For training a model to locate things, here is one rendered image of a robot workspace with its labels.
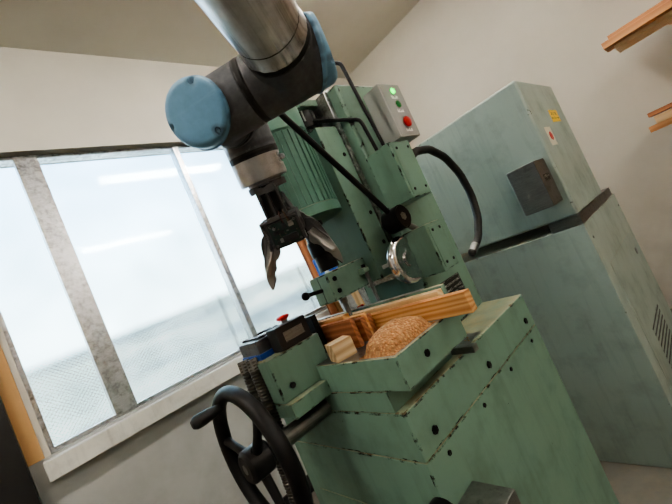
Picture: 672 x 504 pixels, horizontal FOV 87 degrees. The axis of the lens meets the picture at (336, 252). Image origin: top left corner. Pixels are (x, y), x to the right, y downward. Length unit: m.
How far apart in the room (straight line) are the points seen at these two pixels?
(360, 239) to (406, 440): 0.46
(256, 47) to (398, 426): 0.60
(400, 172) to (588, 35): 2.16
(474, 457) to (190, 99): 0.76
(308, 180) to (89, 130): 1.65
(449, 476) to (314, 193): 0.61
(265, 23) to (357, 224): 0.58
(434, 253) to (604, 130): 2.12
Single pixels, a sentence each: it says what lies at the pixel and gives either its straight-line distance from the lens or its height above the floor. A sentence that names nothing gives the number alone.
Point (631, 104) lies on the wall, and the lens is 2.85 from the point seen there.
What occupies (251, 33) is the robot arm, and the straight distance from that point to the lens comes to 0.43.
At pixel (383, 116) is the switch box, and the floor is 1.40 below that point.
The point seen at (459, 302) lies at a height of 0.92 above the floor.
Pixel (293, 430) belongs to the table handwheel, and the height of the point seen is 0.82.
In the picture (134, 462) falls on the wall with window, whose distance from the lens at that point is 1.98.
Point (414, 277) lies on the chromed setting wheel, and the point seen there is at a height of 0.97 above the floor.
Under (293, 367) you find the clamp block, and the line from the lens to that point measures 0.76.
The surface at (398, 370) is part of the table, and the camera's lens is 0.62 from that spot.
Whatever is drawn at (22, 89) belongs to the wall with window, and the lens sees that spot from 2.41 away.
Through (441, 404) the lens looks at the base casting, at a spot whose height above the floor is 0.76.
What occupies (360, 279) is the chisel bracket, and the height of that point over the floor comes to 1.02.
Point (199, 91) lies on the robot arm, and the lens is 0.52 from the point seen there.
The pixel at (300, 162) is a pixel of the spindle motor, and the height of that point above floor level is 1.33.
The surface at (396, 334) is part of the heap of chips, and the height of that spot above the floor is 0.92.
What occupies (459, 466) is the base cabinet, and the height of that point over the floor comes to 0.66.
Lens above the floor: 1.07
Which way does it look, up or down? 3 degrees up
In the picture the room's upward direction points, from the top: 24 degrees counter-clockwise
